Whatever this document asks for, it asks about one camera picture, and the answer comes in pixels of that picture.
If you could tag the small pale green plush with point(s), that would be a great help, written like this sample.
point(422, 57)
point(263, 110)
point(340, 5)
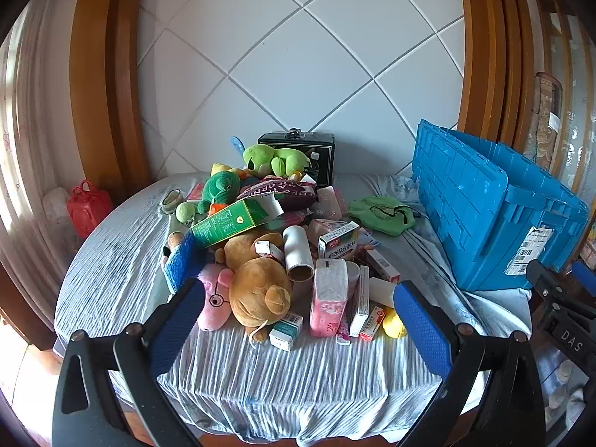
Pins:
point(186, 213)

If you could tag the blue bristle brush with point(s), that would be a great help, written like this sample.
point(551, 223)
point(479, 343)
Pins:
point(184, 260)

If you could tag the yellow plush toy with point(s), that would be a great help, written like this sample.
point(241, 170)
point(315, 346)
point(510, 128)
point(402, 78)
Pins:
point(221, 168)

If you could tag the brown bear plush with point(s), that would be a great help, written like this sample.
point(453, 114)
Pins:
point(260, 288)

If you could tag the pink pig plush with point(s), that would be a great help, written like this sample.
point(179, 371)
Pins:
point(214, 302)

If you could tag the red white medicine box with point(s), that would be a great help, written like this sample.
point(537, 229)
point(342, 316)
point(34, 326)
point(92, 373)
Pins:
point(337, 242)

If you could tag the blue plastic crate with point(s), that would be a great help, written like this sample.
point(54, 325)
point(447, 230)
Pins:
point(465, 195)

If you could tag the small glass cup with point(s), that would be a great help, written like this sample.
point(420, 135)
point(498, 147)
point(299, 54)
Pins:
point(172, 200)

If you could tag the white paper roll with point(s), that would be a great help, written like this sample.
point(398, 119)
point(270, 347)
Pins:
point(295, 251)

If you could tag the red handbag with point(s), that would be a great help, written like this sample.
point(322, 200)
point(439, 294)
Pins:
point(88, 207)

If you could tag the dark green plush toy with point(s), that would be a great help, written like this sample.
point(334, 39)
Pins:
point(219, 188)

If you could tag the green carton box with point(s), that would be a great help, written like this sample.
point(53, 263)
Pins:
point(223, 223)

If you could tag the small teal white box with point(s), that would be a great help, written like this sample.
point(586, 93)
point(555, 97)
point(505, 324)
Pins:
point(284, 333)

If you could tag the maroon fabric pouch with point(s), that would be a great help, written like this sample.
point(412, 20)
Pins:
point(288, 193)

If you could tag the light blue plastic paddle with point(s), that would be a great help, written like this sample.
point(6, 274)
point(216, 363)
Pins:
point(237, 143)

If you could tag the light green frog plush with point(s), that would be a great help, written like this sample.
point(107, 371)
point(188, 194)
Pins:
point(260, 156)

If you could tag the white plastic bag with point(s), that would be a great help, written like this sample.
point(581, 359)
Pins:
point(56, 202)

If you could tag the yellow rubber toy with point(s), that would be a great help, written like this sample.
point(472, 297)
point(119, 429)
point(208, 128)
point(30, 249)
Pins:
point(393, 326)

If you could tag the black tin box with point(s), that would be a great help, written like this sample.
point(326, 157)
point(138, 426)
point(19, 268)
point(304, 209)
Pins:
point(298, 139)

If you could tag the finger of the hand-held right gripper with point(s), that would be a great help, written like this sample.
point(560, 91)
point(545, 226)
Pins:
point(584, 272)
point(545, 281)

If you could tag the orange white medicine box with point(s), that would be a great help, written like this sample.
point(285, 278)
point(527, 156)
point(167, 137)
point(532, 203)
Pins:
point(372, 323)

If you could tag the wooden glass door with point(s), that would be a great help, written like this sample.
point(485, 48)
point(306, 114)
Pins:
point(572, 79)

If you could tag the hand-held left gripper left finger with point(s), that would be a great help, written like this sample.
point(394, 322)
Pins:
point(177, 326)

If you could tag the dark green bottle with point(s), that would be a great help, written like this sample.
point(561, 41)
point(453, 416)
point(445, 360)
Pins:
point(314, 170)

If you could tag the sheer curtain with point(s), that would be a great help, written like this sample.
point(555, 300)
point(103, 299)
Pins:
point(37, 125)

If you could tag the green cloth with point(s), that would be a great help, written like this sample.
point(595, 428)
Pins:
point(377, 216)

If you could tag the patterned fabric roll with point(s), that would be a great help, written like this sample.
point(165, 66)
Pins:
point(542, 121)

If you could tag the red striped white box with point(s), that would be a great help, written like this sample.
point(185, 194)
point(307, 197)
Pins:
point(382, 265)

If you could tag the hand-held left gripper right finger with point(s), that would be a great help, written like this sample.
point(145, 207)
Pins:
point(423, 330)

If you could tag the wooden door frame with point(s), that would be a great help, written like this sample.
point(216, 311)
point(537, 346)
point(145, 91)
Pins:
point(107, 79)
point(489, 56)

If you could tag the pale pink plastic packet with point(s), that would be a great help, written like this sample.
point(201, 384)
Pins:
point(333, 200)

